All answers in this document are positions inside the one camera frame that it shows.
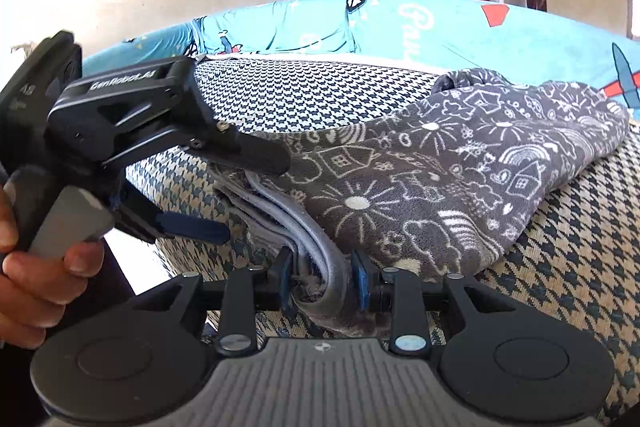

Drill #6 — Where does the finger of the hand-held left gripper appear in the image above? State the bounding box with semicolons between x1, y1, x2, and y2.
151;211;232;244
200;122;292;178

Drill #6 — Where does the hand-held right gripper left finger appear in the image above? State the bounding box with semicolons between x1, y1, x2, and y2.
131;247;295;356

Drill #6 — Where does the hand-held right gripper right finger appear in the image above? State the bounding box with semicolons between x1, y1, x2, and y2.
350;250;517;356

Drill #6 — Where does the grey doodle-print fleece jacket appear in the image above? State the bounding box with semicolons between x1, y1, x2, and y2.
207;68;630;340

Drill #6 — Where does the person's left hand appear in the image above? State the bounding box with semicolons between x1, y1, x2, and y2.
0;193;108;349

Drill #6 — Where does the houndstooth sofa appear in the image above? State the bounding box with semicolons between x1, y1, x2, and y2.
122;57;640;427

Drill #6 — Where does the blue printed sheet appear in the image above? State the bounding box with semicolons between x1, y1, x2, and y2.
82;0;640;122

